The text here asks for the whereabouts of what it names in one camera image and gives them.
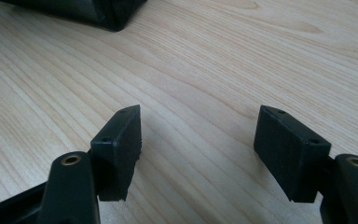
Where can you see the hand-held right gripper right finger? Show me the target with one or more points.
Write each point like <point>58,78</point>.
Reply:
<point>289,155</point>

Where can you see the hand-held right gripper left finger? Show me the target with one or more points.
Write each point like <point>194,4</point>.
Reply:
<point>118,155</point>

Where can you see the black mesh pencil case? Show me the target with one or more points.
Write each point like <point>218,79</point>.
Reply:
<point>105,12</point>

